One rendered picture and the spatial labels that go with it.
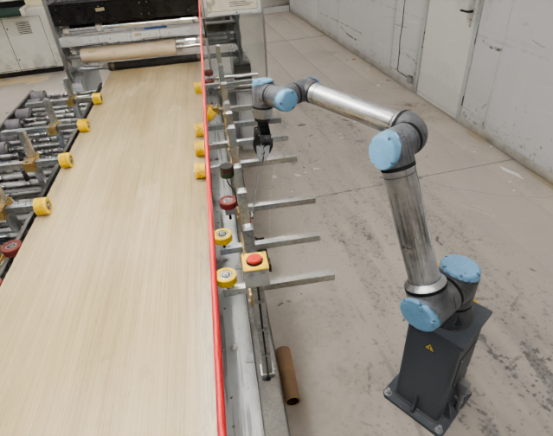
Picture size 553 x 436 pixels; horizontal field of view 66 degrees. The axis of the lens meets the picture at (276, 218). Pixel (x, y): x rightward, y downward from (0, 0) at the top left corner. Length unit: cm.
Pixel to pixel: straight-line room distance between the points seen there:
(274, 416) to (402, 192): 83
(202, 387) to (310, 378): 114
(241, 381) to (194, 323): 31
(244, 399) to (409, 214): 85
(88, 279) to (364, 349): 149
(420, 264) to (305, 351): 112
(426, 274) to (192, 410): 88
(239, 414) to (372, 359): 108
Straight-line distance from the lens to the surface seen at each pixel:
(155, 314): 155
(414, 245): 153
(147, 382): 139
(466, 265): 178
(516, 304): 297
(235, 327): 182
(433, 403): 223
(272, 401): 152
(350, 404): 233
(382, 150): 142
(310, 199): 206
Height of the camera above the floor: 201
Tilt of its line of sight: 36 degrees down
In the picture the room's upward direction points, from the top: 4 degrees counter-clockwise
